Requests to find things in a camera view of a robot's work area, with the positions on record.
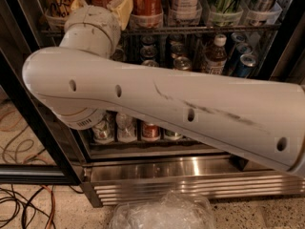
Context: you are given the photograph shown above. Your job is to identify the yellow scripted can top shelf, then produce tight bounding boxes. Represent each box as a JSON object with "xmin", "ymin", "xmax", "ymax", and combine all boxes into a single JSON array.
[{"xmin": 38, "ymin": 0, "xmax": 77, "ymax": 19}]

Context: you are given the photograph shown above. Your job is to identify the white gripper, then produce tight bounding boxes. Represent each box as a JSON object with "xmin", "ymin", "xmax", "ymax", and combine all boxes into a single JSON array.
[{"xmin": 63, "ymin": 0, "xmax": 133, "ymax": 51}]

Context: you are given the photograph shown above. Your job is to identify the black cables on floor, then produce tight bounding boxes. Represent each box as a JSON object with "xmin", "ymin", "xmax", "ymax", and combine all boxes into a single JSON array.
[{"xmin": 0, "ymin": 184, "xmax": 84, "ymax": 229}]

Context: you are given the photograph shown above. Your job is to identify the blue red bull can front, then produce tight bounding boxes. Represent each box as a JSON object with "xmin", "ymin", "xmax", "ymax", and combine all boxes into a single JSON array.
[{"xmin": 234, "ymin": 54, "xmax": 257, "ymax": 78}]

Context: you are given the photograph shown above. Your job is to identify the water bottle bottom shelf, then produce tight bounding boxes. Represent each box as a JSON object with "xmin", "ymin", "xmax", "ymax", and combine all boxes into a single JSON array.
[{"xmin": 115, "ymin": 113, "xmax": 137, "ymax": 143}]

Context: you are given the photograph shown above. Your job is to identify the clear plastic bag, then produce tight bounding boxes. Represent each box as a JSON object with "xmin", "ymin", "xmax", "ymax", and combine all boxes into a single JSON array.
[{"xmin": 109, "ymin": 191, "xmax": 216, "ymax": 229}]

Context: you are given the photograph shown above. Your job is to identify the blue red bull can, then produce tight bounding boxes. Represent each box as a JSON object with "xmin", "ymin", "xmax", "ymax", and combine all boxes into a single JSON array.
[
  {"xmin": 234, "ymin": 54, "xmax": 257, "ymax": 78},
  {"xmin": 228, "ymin": 42, "xmax": 253, "ymax": 74}
]

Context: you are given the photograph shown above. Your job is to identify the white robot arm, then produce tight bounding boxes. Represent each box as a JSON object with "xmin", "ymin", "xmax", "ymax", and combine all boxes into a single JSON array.
[{"xmin": 22, "ymin": 0, "xmax": 305, "ymax": 177}]

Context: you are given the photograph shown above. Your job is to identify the blue red bull can behind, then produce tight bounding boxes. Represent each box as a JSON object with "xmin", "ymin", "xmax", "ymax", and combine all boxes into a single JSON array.
[{"xmin": 228, "ymin": 42, "xmax": 253, "ymax": 74}]

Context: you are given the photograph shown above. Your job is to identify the stainless steel fridge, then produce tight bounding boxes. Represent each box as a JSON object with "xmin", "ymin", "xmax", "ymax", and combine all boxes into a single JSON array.
[{"xmin": 17, "ymin": 0, "xmax": 305, "ymax": 207}]

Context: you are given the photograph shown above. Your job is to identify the brown tea bottle white cap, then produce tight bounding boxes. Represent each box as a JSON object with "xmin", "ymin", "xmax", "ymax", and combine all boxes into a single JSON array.
[{"xmin": 201, "ymin": 34, "xmax": 227, "ymax": 74}]

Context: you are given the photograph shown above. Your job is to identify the orange gold can middle shelf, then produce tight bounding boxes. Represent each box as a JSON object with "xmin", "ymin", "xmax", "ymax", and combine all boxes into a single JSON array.
[{"xmin": 173, "ymin": 56, "xmax": 192, "ymax": 72}]

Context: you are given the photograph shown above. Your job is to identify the orange cable on floor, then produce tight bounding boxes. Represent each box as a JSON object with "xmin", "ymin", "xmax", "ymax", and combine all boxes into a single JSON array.
[{"xmin": 41, "ymin": 184, "xmax": 57, "ymax": 229}]

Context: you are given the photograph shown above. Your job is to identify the blue pepsi can middle shelf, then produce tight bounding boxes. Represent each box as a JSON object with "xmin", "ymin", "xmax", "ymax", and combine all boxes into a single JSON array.
[{"xmin": 141, "ymin": 60, "xmax": 159, "ymax": 67}]

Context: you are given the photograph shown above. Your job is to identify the white red can bottom shelf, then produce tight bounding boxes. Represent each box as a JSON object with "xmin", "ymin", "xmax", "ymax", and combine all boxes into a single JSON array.
[{"xmin": 92, "ymin": 119, "xmax": 113, "ymax": 144}]

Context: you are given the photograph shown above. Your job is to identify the left glass fridge door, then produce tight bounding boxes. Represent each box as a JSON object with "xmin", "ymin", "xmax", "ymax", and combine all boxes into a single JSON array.
[{"xmin": 0, "ymin": 0, "xmax": 83, "ymax": 185}]

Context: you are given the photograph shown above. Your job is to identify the green silver can bottom shelf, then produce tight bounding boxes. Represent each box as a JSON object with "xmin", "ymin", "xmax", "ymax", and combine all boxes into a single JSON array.
[{"xmin": 164, "ymin": 130, "xmax": 182, "ymax": 140}]

